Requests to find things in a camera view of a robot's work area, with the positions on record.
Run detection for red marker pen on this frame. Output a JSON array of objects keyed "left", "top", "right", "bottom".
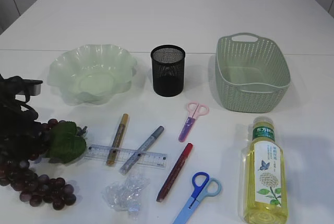
[{"left": 156, "top": 143, "right": 193, "bottom": 203}]

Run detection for blue handled scissors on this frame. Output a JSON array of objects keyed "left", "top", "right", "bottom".
[{"left": 173, "top": 172, "right": 222, "bottom": 223}]

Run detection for green woven plastic basket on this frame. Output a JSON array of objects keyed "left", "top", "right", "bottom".
[{"left": 215, "top": 33, "right": 291, "bottom": 113}]

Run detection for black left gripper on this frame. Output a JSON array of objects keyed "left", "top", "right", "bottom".
[{"left": 1, "top": 76, "right": 42, "bottom": 161}]

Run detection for clear plastic sheet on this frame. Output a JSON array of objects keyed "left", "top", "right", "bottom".
[{"left": 102, "top": 170, "right": 150, "bottom": 220}]

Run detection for gold marker pen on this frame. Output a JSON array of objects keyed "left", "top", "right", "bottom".
[{"left": 106, "top": 113, "right": 129, "bottom": 166}]

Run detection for black mesh pen holder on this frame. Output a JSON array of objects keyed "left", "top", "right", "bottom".
[{"left": 150, "top": 44, "right": 185, "bottom": 97}]

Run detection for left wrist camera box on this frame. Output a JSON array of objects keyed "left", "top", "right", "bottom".
[{"left": 23, "top": 79, "right": 43, "bottom": 96}]

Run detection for green wavy plastic plate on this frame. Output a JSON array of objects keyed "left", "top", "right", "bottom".
[{"left": 47, "top": 44, "right": 137, "bottom": 104}]

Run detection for small pink purple scissors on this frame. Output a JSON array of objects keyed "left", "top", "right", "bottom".
[{"left": 178, "top": 102, "right": 209, "bottom": 142}]

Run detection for clear plastic ruler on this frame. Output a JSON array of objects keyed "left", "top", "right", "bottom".
[{"left": 84, "top": 145, "right": 168, "bottom": 168}]

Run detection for yellow tea drink bottle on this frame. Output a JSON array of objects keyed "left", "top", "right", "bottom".
[{"left": 238, "top": 116, "right": 288, "bottom": 223}]

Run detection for purple artificial grape bunch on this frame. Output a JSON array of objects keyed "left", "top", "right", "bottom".
[{"left": 1, "top": 119, "right": 87, "bottom": 210}]

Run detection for silver blue marker pen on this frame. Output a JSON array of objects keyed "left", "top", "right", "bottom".
[{"left": 119, "top": 126, "right": 164, "bottom": 175}]

